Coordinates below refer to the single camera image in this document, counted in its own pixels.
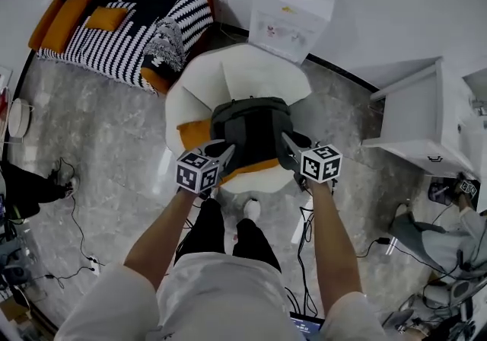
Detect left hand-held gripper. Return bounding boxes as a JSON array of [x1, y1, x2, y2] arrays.
[[175, 139, 237, 195]]

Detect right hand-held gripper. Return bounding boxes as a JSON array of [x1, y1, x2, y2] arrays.
[[280, 132, 343, 184]]

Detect black backpack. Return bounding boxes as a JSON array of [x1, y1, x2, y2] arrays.
[[210, 95, 311, 177]]

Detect white round lounge chair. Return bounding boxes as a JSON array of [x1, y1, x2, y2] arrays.
[[164, 43, 314, 195]]

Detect person's right forearm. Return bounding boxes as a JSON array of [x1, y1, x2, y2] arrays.
[[306, 179, 362, 312]]

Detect person's left forearm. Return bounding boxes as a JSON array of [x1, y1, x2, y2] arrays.
[[123, 186, 206, 291]]

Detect black white striped sofa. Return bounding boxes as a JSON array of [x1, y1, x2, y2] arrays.
[[37, 0, 215, 90]]

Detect orange square cushion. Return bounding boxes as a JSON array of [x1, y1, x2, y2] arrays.
[[177, 118, 282, 186]]

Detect person's right white shoe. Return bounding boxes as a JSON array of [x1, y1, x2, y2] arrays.
[[243, 198, 262, 221]]

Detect person's black trousers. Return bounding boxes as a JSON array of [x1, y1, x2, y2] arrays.
[[173, 197, 282, 272]]

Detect white sink cabinet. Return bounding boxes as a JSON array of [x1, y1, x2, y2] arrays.
[[361, 56, 487, 180]]

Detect white water dispenser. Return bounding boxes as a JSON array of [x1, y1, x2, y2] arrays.
[[247, 0, 338, 65]]

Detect person's white shirt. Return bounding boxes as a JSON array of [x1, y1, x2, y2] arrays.
[[55, 251, 385, 341]]

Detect small orange cushion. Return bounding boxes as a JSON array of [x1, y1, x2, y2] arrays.
[[84, 6, 129, 32]]

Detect black tablet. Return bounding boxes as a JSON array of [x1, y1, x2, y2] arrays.
[[288, 312, 326, 341]]

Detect large orange cushion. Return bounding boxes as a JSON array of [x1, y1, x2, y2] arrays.
[[40, 0, 94, 54]]

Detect white round stand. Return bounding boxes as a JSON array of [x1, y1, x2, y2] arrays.
[[7, 97, 33, 139]]

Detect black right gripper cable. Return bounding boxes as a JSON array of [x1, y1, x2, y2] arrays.
[[296, 206, 319, 317]]

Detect black floor cable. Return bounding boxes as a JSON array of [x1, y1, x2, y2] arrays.
[[56, 158, 96, 268]]

